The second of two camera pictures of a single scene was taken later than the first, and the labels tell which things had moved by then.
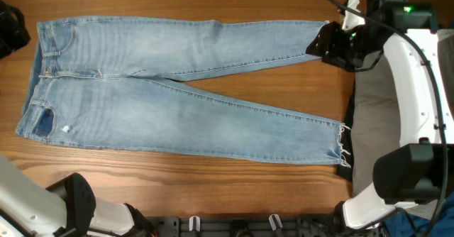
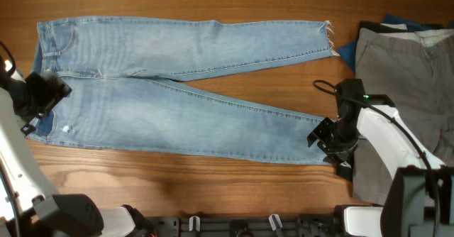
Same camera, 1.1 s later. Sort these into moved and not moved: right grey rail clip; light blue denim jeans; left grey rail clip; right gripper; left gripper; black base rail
Moved: left gripper; right gripper
Not moved: right grey rail clip; light blue denim jeans; black base rail; left grey rail clip
